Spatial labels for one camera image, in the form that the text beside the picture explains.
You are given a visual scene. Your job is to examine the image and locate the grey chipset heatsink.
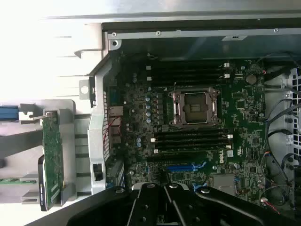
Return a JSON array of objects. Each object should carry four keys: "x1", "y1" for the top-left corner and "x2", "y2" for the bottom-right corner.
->
[{"x1": 213, "y1": 174, "x2": 236, "y2": 196}]

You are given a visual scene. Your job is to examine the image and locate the blue expansion slot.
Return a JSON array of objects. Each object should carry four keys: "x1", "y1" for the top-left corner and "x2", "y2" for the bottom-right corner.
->
[{"x1": 166, "y1": 164, "x2": 203, "y2": 172}]

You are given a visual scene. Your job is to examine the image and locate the open black PC case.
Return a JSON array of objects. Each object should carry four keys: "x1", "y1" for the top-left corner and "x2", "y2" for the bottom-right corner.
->
[{"x1": 41, "y1": 10, "x2": 301, "y2": 223}]

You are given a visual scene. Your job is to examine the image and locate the grey parts rack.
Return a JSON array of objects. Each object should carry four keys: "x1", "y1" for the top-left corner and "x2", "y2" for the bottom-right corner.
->
[{"x1": 0, "y1": 98, "x2": 92, "y2": 205}]

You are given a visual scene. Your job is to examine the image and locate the green motherboard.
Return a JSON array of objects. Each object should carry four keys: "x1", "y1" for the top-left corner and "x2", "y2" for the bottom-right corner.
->
[{"x1": 105, "y1": 53, "x2": 268, "y2": 208}]

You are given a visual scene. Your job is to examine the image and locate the green RAM stick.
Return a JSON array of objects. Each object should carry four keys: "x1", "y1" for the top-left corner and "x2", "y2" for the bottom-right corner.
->
[{"x1": 0, "y1": 178, "x2": 38, "y2": 185}]

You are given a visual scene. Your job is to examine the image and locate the metal CPU socket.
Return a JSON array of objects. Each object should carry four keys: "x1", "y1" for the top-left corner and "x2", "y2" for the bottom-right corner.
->
[{"x1": 168, "y1": 86, "x2": 223, "y2": 129}]

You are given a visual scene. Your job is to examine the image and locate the perforated metal disk bay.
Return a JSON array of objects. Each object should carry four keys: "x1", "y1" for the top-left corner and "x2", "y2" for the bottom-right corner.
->
[{"x1": 263, "y1": 65, "x2": 301, "y2": 151}]

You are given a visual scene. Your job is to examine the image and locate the thin red black twisted wire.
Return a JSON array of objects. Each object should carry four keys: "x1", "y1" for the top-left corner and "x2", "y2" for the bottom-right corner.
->
[{"x1": 103, "y1": 117, "x2": 122, "y2": 148}]

